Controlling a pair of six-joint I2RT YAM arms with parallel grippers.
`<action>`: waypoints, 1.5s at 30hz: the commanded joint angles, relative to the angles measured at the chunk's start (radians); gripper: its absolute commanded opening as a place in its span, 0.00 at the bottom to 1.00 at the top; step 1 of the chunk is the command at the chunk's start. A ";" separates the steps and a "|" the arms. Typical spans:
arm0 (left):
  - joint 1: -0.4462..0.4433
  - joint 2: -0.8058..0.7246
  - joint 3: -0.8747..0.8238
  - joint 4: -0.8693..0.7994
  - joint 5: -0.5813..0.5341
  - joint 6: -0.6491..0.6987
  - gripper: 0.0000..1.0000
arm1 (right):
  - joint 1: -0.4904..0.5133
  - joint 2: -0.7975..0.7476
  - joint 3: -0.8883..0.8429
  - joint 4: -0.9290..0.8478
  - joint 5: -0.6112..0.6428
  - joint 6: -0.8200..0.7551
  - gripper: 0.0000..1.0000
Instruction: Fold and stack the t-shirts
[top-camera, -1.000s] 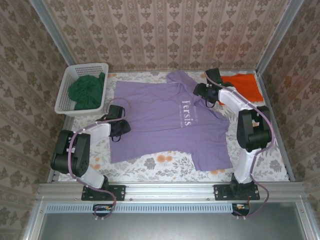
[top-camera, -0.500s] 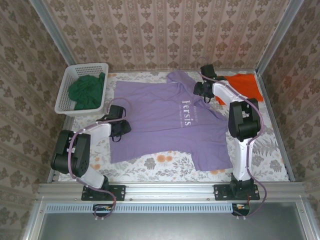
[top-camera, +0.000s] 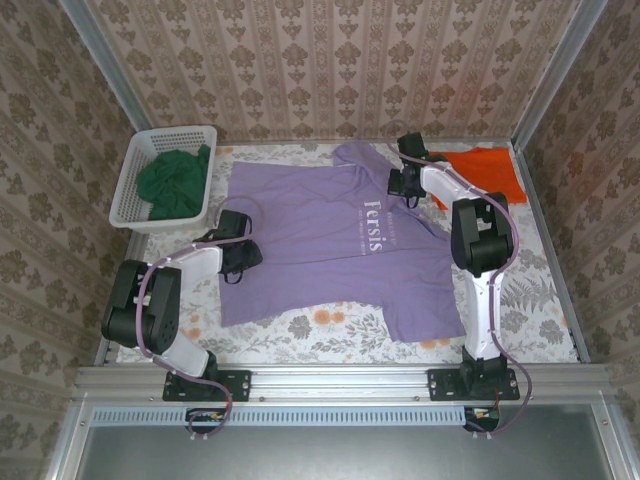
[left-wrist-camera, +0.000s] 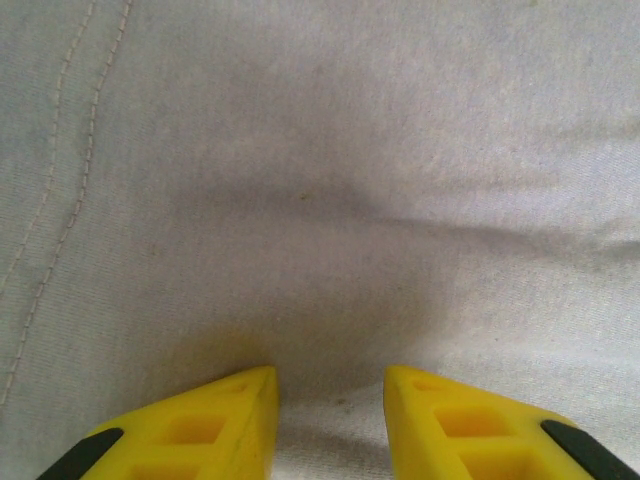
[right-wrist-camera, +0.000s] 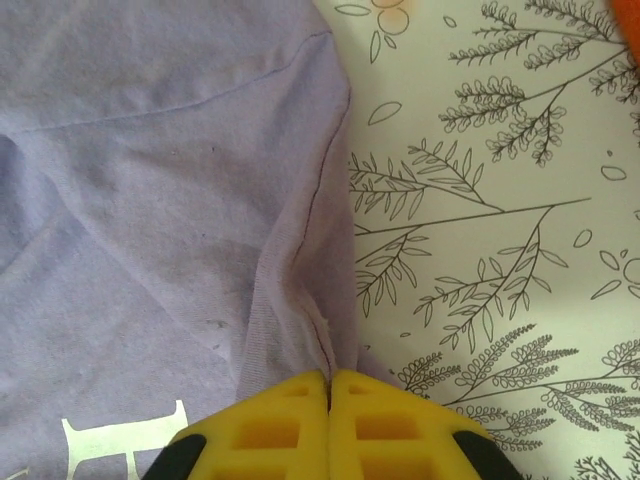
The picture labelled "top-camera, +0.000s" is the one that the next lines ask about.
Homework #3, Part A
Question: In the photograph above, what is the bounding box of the green t-shirt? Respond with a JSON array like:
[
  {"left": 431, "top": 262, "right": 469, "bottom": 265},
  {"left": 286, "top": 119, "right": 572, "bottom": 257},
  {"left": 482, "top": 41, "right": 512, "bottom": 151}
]
[{"left": 137, "top": 144, "right": 211, "bottom": 221}]

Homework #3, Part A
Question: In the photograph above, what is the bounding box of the aluminium frame post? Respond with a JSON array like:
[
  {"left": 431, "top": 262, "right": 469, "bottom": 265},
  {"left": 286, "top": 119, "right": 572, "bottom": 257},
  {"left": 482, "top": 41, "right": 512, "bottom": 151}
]
[
  {"left": 512, "top": 0, "right": 610, "bottom": 149},
  {"left": 58, "top": 0, "right": 165, "bottom": 154}
]

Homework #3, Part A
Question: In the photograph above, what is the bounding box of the orange t-shirt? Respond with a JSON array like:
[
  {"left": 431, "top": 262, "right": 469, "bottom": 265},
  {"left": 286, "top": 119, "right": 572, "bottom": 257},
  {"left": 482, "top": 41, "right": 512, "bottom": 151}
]
[{"left": 427, "top": 147, "right": 529, "bottom": 211}]

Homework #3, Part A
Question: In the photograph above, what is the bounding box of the aluminium side rail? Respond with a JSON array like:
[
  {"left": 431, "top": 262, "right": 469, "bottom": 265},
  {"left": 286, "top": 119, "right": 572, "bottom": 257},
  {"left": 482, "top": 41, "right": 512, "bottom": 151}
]
[
  {"left": 513, "top": 144, "right": 592, "bottom": 365},
  {"left": 93, "top": 147, "right": 166, "bottom": 366}
]

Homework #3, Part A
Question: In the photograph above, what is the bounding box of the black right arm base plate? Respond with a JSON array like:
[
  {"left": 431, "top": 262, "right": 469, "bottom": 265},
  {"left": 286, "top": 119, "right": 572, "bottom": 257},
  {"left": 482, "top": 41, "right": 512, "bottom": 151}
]
[{"left": 427, "top": 368, "right": 521, "bottom": 403}]

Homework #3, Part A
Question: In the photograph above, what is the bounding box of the aluminium mounting rail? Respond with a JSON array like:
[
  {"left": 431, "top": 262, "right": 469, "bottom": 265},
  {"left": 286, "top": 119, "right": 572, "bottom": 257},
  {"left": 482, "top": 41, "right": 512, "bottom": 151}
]
[{"left": 74, "top": 363, "right": 609, "bottom": 406}]

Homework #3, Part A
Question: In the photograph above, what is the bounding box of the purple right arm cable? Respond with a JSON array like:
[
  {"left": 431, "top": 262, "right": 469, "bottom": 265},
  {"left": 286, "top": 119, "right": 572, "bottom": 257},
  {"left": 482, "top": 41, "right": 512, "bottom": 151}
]
[{"left": 397, "top": 139, "right": 534, "bottom": 441}]

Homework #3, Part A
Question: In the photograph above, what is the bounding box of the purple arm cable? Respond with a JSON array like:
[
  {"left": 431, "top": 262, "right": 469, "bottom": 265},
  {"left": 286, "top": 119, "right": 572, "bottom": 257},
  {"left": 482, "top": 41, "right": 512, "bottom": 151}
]
[
  {"left": 133, "top": 196, "right": 266, "bottom": 444},
  {"left": 397, "top": 139, "right": 534, "bottom": 441}
]

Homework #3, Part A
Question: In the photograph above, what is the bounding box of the floral table cover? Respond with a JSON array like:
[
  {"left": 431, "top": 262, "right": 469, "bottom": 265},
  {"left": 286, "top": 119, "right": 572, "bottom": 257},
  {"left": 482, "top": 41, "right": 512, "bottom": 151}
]
[{"left": 117, "top": 141, "right": 581, "bottom": 365}]

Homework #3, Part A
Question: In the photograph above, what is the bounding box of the grey metal panel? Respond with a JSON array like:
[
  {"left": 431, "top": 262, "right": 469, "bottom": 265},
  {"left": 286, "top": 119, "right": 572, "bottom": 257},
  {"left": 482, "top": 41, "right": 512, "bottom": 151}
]
[{"left": 74, "top": 424, "right": 614, "bottom": 480}]

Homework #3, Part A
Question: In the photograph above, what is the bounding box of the purple t-shirt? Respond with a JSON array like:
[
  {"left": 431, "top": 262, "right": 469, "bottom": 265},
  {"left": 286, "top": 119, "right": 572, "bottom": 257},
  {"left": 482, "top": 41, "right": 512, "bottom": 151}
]
[{"left": 219, "top": 141, "right": 466, "bottom": 342}]

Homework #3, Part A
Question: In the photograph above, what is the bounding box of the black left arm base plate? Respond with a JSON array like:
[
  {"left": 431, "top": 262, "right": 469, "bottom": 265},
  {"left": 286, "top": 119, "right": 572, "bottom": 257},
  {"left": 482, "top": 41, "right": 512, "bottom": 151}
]
[{"left": 162, "top": 368, "right": 252, "bottom": 403}]

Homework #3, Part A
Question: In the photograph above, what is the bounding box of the white plastic basket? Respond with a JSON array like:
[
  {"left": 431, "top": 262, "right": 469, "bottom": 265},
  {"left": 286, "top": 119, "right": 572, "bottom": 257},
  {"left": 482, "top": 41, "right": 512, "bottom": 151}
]
[{"left": 108, "top": 124, "right": 220, "bottom": 234}]

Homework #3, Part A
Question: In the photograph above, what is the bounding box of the white slotted cable duct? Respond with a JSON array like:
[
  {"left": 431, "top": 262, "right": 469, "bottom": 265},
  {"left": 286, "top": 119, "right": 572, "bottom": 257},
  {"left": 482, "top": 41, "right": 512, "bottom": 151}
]
[{"left": 91, "top": 405, "right": 462, "bottom": 427}]

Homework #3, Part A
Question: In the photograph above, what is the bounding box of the black electronics box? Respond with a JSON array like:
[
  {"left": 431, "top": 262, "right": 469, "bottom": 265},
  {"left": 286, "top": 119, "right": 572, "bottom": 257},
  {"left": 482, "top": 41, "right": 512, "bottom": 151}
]
[
  {"left": 185, "top": 407, "right": 227, "bottom": 434},
  {"left": 463, "top": 405, "right": 502, "bottom": 433}
]

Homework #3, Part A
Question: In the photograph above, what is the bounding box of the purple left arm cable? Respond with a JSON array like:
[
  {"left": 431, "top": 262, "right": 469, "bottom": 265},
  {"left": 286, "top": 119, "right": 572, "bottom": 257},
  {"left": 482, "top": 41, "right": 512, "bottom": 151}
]
[{"left": 133, "top": 196, "right": 266, "bottom": 444}]

